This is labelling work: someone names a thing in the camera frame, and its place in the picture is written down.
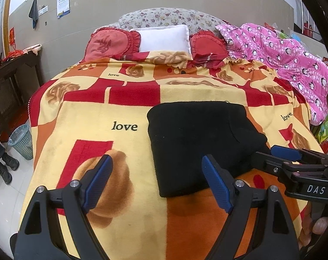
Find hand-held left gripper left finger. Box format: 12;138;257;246
14;154;113;260

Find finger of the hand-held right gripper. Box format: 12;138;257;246
254;152;327;178
271;145;327;163

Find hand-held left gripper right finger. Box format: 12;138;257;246
202;154;300;260

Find black pants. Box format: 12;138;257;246
147;101;271;198

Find person's right hand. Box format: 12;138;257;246
299;207;328;247

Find green printed bag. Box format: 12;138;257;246
315;114;328;144

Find checkered printed blanket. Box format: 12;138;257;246
19;55;327;260

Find grey mesh trash bin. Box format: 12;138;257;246
8;124;34;160

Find red floor mat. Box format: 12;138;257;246
0;106;30;143

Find pink penguin print quilt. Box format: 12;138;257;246
215;23;328;126

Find dark wooden cabinet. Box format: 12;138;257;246
0;50;44;138

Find red ruffled pillow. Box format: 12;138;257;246
189;30;229;68
84;28;141;61

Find beige cloth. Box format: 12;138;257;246
23;43;42;55

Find red cloth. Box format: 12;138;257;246
2;49;25;60

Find white pillow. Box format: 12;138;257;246
130;24;193;60

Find floral grey pillow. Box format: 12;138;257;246
118;8;226;31

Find dark hanging cloth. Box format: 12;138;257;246
29;0;39;29

